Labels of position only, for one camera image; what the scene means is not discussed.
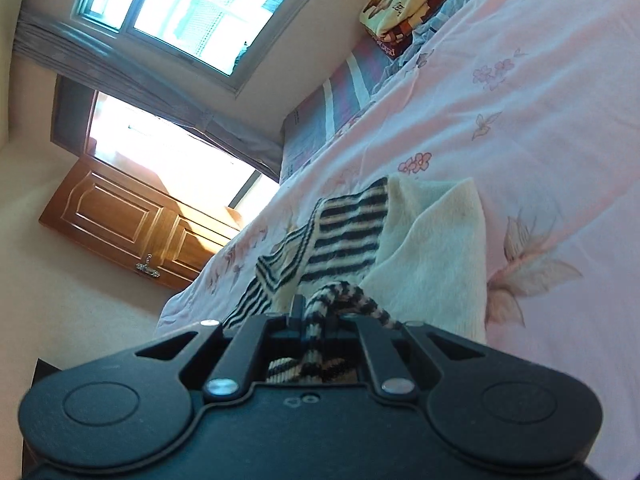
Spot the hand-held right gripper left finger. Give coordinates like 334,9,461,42
132,295,305,402

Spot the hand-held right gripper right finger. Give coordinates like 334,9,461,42
324,312,488,403

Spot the cream striped knit sweater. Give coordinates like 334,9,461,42
220,176,489,386

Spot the brown wooden door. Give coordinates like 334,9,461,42
40,156,246,291

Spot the striped mattress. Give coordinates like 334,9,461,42
280,35,416,184

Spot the grey curtain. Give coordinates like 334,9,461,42
12,10,287,184

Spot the pink floral bed sheet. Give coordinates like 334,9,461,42
155,0,640,461

